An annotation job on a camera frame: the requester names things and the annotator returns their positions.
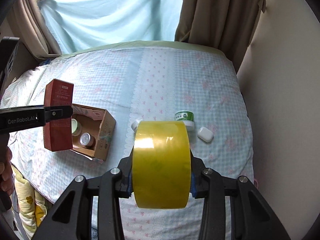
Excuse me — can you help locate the red cardboard carton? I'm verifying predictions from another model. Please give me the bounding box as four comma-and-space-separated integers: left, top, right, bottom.
43, 79, 74, 152

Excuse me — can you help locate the black and white small jar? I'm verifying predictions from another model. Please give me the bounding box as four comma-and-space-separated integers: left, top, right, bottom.
131, 119, 141, 133

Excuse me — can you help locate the white earbuds case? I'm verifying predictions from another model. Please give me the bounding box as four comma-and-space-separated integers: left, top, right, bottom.
197, 127, 214, 143

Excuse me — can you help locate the yellow packing tape roll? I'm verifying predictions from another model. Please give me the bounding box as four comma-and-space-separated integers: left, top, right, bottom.
132, 121, 191, 209

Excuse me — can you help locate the green labelled white jar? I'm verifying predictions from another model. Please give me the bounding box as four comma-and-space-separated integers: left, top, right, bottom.
175, 110, 195, 131

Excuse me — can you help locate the person's left hand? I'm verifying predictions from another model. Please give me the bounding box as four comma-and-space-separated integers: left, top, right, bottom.
1, 147, 14, 196

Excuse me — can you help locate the pale green lidded jar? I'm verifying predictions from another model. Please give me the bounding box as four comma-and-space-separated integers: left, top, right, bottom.
71, 118, 82, 137

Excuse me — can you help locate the yellow floral quilt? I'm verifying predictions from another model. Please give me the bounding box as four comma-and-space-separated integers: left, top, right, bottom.
11, 165, 48, 239

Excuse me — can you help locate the silver lidded brown jar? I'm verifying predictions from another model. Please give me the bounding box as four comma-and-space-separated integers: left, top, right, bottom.
80, 132, 95, 148

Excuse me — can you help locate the open cardboard box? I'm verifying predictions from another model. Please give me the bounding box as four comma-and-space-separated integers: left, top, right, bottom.
72, 104, 116, 163

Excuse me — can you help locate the beige left curtain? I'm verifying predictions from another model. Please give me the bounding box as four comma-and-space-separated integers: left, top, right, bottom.
7, 0, 62, 59

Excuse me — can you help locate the light blue hanging cloth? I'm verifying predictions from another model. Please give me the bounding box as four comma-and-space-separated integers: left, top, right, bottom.
39, 0, 182, 54

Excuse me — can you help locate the checked floral bed sheet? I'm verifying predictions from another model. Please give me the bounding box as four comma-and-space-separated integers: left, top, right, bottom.
1, 46, 253, 202

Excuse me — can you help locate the brown right curtain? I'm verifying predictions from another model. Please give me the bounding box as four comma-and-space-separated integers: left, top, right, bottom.
175, 0, 266, 72

